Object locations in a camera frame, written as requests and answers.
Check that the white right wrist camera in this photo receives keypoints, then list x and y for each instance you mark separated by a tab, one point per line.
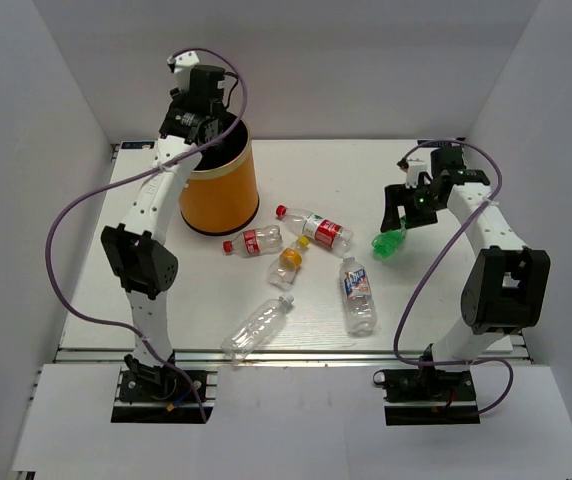
414	170

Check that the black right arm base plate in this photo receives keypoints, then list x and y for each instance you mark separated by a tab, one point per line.
427	397

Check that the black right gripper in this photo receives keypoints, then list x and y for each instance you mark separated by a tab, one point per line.
395	195

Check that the blue logo sticker left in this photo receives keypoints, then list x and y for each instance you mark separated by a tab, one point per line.
137	145

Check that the blue label water bottle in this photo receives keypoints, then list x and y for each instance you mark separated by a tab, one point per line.
358	303

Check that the blue logo sticker right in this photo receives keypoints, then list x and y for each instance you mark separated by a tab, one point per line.
433	144

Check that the yellow cap orange label bottle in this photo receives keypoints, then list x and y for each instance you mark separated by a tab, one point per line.
284	269

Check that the orange cylindrical bin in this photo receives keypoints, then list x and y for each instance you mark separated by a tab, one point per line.
221	196

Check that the red label water bottle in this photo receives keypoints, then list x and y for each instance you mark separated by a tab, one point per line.
323	231

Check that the green plastic bottle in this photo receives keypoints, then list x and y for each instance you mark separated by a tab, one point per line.
384	245

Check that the aluminium table edge rail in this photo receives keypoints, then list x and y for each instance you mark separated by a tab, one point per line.
205	356

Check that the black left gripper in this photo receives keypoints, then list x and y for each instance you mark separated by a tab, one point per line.
184	99

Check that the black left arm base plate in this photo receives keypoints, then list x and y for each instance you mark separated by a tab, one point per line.
134	404

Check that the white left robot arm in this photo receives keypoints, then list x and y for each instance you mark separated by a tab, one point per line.
136	248

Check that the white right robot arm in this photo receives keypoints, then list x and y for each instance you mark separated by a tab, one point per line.
505	289

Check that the blue logo sticker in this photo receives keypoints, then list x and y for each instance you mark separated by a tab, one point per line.
433	144
137	145

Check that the red cap cola bottle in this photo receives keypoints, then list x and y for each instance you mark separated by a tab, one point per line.
255	242

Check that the clear unlabelled plastic bottle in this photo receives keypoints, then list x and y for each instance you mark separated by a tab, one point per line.
260	327

